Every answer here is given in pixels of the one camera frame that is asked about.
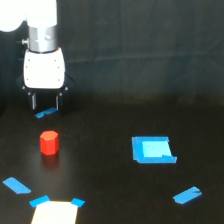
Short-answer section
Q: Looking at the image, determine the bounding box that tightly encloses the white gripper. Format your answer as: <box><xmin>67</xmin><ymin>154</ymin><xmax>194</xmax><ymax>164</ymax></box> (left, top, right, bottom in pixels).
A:
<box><xmin>17</xmin><ymin>48</ymin><xmax>74</xmax><ymax>112</ymax></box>

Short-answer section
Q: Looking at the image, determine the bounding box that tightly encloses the red hexagonal block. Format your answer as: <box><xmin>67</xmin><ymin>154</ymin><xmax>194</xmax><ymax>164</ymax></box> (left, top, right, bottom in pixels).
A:
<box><xmin>40</xmin><ymin>131</ymin><xmax>59</xmax><ymax>156</ymax></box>

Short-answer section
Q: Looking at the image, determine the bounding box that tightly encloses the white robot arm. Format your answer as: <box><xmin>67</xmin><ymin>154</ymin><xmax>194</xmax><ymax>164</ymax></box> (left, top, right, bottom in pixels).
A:
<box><xmin>0</xmin><ymin>0</ymin><xmax>74</xmax><ymax>112</ymax></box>

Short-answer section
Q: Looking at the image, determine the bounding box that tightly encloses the blue tape strip far left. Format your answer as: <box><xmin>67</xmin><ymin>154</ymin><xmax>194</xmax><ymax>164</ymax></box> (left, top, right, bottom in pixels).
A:
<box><xmin>34</xmin><ymin>107</ymin><xmax>57</xmax><ymax>119</ymax></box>

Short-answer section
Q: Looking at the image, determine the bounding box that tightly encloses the blue tape strip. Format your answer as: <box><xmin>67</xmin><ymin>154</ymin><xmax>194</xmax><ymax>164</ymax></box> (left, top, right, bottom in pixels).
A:
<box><xmin>3</xmin><ymin>177</ymin><xmax>31</xmax><ymax>194</ymax></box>
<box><xmin>34</xmin><ymin>107</ymin><xmax>57</xmax><ymax>119</ymax></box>
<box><xmin>173</xmin><ymin>187</ymin><xmax>202</xmax><ymax>205</ymax></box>

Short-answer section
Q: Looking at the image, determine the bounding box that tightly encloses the blue tape strip near left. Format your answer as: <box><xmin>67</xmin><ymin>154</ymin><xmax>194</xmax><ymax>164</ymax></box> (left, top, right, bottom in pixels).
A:
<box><xmin>3</xmin><ymin>177</ymin><xmax>31</xmax><ymax>194</ymax></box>

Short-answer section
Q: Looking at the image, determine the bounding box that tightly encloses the blue tape on paper left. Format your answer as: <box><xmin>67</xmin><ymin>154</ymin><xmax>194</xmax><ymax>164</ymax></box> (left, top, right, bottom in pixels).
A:
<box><xmin>29</xmin><ymin>195</ymin><xmax>50</xmax><ymax>208</ymax></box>

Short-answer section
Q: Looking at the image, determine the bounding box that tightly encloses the blue tape on paper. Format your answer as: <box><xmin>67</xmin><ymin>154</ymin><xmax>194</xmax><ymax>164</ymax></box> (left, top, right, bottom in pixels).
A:
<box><xmin>29</xmin><ymin>195</ymin><xmax>50</xmax><ymax>208</ymax></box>
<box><xmin>71</xmin><ymin>198</ymin><xmax>85</xmax><ymax>207</ymax></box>

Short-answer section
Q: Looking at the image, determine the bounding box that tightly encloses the blue tape on paper right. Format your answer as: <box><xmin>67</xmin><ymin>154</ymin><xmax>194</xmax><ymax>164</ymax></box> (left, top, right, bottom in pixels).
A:
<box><xmin>71</xmin><ymin>198</ymin><xmax>85</xmax><ymax>207</ymax></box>

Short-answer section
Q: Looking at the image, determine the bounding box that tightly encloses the light blue taped square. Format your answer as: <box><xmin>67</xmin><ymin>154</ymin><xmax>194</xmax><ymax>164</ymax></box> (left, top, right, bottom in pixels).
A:
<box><xmin>132</xmin><ymin>136</ymin><xmax>177</xmax><ymax>164</ymax></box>

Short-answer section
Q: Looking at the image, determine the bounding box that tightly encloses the cream paper sheet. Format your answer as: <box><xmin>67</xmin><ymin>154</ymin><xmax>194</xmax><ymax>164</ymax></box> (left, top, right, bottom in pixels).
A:
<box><xmin>31</xmin><ymin>201</ymin><xmax>78</xmax><ymax>224</ymax></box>

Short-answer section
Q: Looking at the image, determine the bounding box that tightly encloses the blue tape strip right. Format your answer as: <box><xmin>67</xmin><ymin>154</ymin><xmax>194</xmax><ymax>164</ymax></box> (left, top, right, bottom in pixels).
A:
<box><xmin>173</xmin><ymin>187</ymin><xmax>202</xmax><ymax>205</ymax></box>

